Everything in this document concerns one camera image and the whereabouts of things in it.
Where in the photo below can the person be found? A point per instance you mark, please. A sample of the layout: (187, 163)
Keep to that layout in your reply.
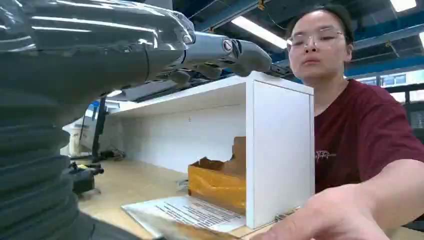
(357, 126)

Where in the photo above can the printed sheet in clear sleeve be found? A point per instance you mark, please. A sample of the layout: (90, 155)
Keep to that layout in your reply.
(192, 213)

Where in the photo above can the person's right hand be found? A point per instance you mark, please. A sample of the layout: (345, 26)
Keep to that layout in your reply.
(331, 215)

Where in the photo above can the white desk shelf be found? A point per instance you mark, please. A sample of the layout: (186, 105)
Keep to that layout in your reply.
(278, 149)

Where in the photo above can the clear-framed glasses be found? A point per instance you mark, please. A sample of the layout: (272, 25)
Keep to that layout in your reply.
(314, 38)

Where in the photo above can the black upright stand pole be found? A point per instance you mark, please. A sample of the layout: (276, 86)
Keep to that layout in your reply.
(98, 132)

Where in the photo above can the long ceiling light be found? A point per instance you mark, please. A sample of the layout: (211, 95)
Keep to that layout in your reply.
(260, 32)

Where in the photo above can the square ceiling light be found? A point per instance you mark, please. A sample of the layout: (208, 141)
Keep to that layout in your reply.
(402, 4)

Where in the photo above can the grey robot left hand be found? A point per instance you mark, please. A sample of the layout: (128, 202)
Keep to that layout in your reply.
(99, 49)

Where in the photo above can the ribbed grey robot left arm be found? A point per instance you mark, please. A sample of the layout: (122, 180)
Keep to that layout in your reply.
(31, 165)

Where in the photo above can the cardboard box with orange tape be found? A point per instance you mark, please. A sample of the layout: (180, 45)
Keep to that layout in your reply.
(215, 185)

